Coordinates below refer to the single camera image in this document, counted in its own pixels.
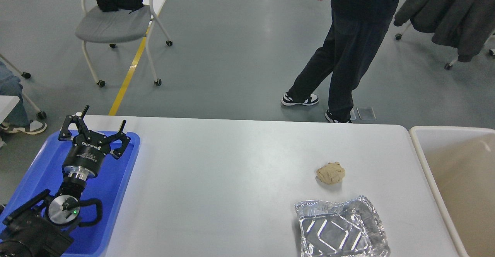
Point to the aluminium foil tray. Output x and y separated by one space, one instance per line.
347 229

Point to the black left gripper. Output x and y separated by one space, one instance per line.
88 153

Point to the white side table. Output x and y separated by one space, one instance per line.
7 104

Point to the right floor plate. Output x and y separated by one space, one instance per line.
366 113

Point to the dark coats on rack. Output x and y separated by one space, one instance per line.
464 25

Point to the beige plastic bin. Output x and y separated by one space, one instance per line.
459 165

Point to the grey white rolling chair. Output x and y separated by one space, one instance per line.
117 27

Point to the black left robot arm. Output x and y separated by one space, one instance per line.
68 200

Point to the floor plate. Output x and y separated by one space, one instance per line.
366 113
353 115

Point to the seated person in jeans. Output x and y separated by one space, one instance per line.
17 120

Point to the person in black clothes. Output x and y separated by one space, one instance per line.
356 33

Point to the left floor plate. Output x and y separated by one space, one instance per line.
353 115

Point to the blue plastic tray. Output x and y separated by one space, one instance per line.
109 186

